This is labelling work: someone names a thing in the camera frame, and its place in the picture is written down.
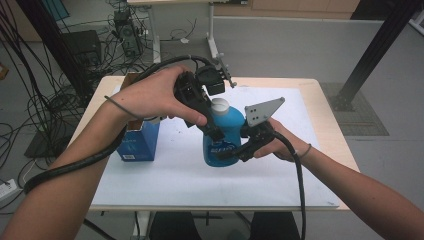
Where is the wrist band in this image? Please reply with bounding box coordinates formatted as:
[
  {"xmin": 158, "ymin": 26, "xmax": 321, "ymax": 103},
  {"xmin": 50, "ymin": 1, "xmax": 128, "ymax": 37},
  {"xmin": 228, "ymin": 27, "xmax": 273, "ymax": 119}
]
[
  {"xmin": 103, "ymin": 95, "xmax": 145, "ymax": 122},
  {"xmin": 297, "ymin": 143, "xmax": 313, "ymax": 160}
]

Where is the left wrist band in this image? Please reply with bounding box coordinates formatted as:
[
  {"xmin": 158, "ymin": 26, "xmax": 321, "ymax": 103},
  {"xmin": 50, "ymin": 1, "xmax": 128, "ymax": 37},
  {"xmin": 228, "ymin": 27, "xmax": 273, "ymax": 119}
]
[{"xmin": 103, "ymin": 95, "xmax": 145, "ymax": 122}]

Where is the white table mat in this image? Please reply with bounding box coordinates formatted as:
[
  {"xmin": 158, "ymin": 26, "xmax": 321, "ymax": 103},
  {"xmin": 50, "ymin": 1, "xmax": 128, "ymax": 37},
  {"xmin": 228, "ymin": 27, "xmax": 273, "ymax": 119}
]
[{"xmin": 91, "ymin": 84, "xmax": 341, "ymax": 208}]

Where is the person's right hand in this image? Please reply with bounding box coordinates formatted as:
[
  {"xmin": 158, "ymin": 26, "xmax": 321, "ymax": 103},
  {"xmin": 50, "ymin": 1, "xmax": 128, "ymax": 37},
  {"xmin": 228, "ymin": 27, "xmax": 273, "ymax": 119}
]
[{"xmin": 252, "ymin": 117, "xmax": 310, "ymax": 163}]

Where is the wooden cabinet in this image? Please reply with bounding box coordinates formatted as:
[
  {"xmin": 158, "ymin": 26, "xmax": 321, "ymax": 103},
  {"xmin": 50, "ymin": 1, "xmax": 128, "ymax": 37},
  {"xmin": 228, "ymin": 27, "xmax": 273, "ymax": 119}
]
[{"xmin": 213, "ymin": 0, "xmax": 362, "ymax": 20}]

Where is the black floor base plate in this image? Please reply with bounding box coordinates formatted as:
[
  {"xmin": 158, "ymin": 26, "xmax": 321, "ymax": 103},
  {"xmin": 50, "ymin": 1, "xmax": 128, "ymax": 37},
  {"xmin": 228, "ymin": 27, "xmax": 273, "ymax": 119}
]
[{"xmin": 23, "ymin": 129, "xmax": 79, "ymax": 160}]

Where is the person's left leg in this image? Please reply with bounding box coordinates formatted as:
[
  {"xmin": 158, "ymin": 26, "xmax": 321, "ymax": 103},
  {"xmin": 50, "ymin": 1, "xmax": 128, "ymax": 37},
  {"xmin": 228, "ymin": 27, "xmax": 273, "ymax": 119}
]
[{"xmin": 148, "ymin": 211, "xmax": 203, "ymax": 240}]

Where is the tangle of black floor cables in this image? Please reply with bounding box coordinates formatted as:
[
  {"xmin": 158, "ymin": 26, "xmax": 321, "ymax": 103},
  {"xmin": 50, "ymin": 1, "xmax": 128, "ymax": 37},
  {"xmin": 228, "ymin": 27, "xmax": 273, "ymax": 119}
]
[{"xmin": 0, "ymin": 0, "xmax": 201, "ymax": 216}]

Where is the black box on floor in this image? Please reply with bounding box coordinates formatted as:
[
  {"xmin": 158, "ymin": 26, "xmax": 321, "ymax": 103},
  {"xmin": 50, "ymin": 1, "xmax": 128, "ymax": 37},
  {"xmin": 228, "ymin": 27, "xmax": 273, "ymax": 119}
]
[{"xmin": 62, "ymin": 29, "xmax": 103, "ymax": 68}]

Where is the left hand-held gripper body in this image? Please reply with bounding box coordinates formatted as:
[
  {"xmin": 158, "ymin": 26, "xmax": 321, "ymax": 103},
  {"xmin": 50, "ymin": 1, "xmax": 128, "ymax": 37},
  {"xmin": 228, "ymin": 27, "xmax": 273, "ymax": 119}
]
[{"xmin": 173, "ymin": 52, "xmax": 238, "ymax": 135}]

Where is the person's left hand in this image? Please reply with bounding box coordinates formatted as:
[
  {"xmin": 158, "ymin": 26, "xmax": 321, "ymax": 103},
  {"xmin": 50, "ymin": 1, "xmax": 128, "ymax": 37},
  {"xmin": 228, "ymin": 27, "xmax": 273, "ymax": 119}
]
[{"xmin": 111, "ymin": 64, "xmax": 208, "ymax": 128}]

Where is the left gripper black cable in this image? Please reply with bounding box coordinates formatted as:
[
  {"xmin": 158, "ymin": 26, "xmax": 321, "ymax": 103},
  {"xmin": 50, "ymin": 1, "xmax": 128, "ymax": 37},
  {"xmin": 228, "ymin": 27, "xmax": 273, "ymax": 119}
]
[{"xmin": 22, "ymin": 54, "xmax": 215, "ymax": 196}]

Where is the black metal post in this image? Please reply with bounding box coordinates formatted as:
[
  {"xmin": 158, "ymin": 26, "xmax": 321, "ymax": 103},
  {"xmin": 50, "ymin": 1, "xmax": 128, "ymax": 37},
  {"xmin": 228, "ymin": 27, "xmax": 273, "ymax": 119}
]
[
  {"xmin": 331, "ymin": 0, "xmax": 424, "ymax": 112},
  {"xmin": 14, "ymin": 0, "xmax": 92, "ymax": 98}
]

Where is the white power strip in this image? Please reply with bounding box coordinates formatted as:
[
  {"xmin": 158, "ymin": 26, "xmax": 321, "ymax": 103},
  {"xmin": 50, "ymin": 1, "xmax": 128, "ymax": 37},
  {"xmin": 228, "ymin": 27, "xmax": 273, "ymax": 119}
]
[{"xmin": 0, "ymin": 178, "xmax": 18, "ymax": 202}]

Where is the person's right leg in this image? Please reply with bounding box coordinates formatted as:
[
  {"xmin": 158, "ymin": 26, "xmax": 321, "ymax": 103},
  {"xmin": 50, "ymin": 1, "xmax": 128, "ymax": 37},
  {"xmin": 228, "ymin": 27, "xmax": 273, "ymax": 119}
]
[{"xmin": 247, "ymin": 211, "xmax": 302, "ymax": 240}]

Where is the blue cardboard box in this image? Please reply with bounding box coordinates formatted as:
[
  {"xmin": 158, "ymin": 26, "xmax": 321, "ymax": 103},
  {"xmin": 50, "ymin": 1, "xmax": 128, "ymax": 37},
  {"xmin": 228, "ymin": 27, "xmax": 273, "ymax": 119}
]
[{"xmin": 116, "ymin": 72, "xmax": 162, "ymax": 163}]

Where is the right wrist band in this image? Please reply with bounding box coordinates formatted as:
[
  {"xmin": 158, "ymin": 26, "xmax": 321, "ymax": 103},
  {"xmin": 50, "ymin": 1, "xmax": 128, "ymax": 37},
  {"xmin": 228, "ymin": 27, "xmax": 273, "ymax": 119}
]
[{"xmin": 297, "ymin": 143, "xmax": 313, "ymax": 160}]

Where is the white desk frame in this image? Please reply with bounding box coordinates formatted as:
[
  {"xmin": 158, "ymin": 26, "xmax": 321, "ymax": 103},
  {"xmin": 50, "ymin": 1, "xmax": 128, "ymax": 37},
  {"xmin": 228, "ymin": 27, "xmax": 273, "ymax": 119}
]
[{"xmin": 126, "ymin": 0, "xmax": 249, "ymax": 66}]

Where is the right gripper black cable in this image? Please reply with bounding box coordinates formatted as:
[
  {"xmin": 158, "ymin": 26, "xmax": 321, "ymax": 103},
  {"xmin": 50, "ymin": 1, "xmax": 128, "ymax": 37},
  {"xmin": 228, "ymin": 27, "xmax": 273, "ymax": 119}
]
[{"xmin": 272, "ymin": 130, "xmax": 308, "ymax": 240}]

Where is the light wooden table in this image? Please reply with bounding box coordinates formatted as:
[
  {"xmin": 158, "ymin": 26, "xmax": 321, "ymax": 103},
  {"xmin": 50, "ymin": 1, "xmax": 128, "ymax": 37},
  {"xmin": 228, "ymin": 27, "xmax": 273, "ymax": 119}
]
[{"xmin": 68, "ymin": 75, "xmax": 361, "ymax": 240}]

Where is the person's leg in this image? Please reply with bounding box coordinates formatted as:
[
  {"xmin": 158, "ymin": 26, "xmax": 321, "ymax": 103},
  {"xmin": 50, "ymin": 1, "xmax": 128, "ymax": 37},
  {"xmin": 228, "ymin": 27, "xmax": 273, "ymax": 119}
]
[
  {"xmin": 247, "ymin": 211, "xmax": 302, "ymax": 240},
  {"xmin": 148, "ymin": 211, "xmax": 203, "ymax": 240}
]

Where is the grey floor mat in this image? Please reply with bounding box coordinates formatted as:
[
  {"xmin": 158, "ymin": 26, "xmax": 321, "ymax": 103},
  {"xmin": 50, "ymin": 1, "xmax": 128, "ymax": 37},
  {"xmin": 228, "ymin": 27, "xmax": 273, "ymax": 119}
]
[{"xmin": 319, "ymin": 82, "xmax": 390, "ymax": 137}]

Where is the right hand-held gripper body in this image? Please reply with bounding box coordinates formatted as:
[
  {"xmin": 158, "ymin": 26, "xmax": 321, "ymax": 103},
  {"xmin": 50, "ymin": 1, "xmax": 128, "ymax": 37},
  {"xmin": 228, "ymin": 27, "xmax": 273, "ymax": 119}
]
[{"xmin": 239, "ymin": 96, "xmax": 286, "ymax": 158}]

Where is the blue bottle with white cap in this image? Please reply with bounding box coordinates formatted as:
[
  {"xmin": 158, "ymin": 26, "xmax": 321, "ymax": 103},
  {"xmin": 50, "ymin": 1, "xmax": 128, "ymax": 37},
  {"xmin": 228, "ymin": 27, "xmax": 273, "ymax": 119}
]
[{"xmin": 202, "ymin": 97, "xmax": 247, "ymax": 168}]

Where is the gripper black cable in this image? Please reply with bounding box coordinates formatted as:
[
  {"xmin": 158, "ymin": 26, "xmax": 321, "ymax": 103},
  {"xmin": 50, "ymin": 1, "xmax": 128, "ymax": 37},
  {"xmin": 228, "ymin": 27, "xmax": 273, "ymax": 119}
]
[
  {"xmin": 22, "ymin": 54, "xmax": 215, "ymax": 196},
  {"xmin": 272, "ymin": 130, "xmax": 308, "ymax": 240}
]

